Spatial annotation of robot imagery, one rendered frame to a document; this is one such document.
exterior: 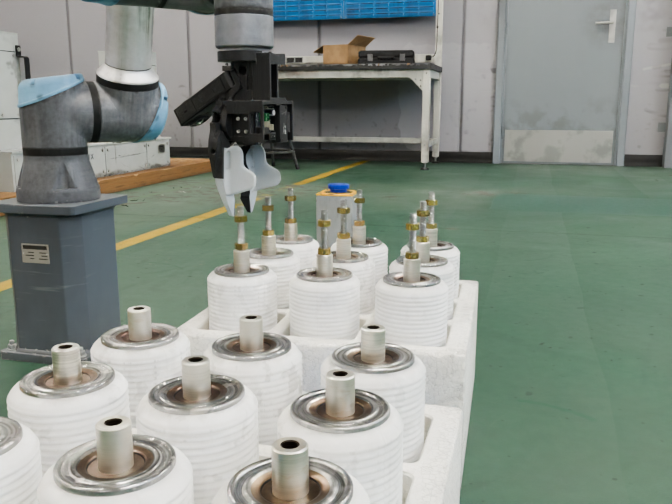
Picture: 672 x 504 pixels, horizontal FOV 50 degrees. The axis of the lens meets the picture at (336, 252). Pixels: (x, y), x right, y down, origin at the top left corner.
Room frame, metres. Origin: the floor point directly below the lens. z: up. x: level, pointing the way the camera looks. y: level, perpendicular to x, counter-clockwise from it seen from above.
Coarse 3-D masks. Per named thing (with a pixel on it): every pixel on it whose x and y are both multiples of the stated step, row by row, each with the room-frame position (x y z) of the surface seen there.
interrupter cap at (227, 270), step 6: (228, 264) 1.00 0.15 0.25; (252, 264) 1.00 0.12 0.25; (258, 264) 1.00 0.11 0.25; (216, 270) 0.96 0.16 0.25; (222, 270) 0.96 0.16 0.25; (228, 270) 0.97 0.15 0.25; (252, 270) 0.98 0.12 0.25; (258, 270) 0.96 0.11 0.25; (264, 270) 0.96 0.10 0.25; (228, 276) 0.94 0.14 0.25; (234, 276) 0.94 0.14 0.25; (240, 276) 0.94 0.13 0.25; (246, 276) 0.94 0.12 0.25; (252, 276) 0.94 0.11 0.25
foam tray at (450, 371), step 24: (288, 312) 1.01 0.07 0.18; (456, 312) 1.01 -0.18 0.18; (192, 336) 0.91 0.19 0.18; (216, 336) 0.90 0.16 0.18; (288, 336) 0.90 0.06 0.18; (360, 336) 0.90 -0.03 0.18; (456, 336) 0.90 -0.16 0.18; (312, 360) 0.87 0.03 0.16; (432, 360) 0.84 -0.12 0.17; (456, 360) 0.83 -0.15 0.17; (312, 384) 0.87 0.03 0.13; (432, 384) 0.84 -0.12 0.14; (456, 384) 0.83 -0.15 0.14
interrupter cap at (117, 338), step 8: (120, 328) 0.71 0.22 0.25; (152, 328) 0.71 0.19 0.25; (160, 328) 0.70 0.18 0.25; (168, 328) 0.71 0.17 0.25; (176, 328) 0.70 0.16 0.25; (104, 336) 0.68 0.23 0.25; (112, 336) 0.68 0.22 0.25; (120, 336) 0.68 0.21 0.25; (128, 336) 0.69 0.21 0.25; (152, 336) 0.69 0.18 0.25; (160, 336) 0.68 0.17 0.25; (168, 336) 0.68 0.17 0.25; (176, 336) 0.68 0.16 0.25; (104, 344) 0.66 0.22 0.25; (112, 344) 0.65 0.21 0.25; (120, 344) 0.66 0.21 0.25; (128, 344) 0.66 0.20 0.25; (136, 344) 0.66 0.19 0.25; (144, 344) 0.65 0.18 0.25; (152, 344) 0.65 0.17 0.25; (160, 344) 0.66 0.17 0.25
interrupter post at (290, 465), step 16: (272, 448) 0.39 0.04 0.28; (288, 448) 0.40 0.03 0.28; (304, 448) 0.39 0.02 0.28; (272, 464) 0.39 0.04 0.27; (288, 464) 0.38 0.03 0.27; (304, 464) 0.39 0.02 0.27; (272, 480) 0.39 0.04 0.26; (288, 480) 0.38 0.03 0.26; (304, 480) 0.39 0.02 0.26; (288, 496) 0.38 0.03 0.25; (304, 496) 0.39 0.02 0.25
